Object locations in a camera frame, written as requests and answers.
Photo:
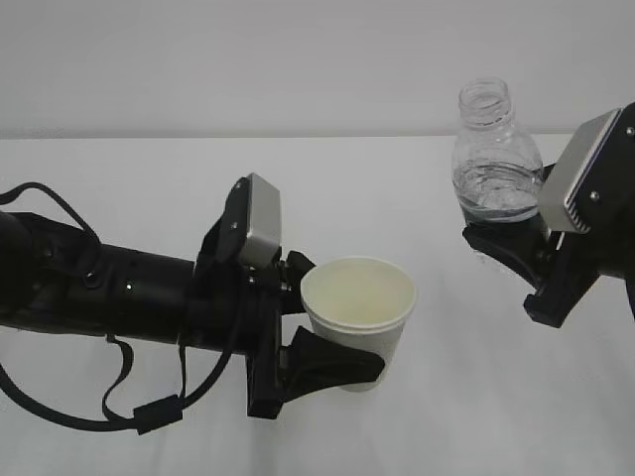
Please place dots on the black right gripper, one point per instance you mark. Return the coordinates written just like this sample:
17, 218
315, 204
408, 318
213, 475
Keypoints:
561, 267

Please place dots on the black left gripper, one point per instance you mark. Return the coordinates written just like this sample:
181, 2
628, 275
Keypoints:
310, 363

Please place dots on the white paper cup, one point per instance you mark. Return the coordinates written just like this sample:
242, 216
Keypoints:
360, 302

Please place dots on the clear green-label water bottle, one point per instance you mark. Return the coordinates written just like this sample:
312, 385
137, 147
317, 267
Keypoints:
496, 167

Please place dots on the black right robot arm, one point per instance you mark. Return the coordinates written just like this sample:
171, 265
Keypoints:
606, 199

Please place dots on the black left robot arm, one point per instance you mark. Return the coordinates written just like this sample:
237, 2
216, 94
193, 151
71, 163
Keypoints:
56, 279

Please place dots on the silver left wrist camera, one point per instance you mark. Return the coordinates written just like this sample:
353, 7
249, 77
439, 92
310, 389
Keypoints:
250, 229

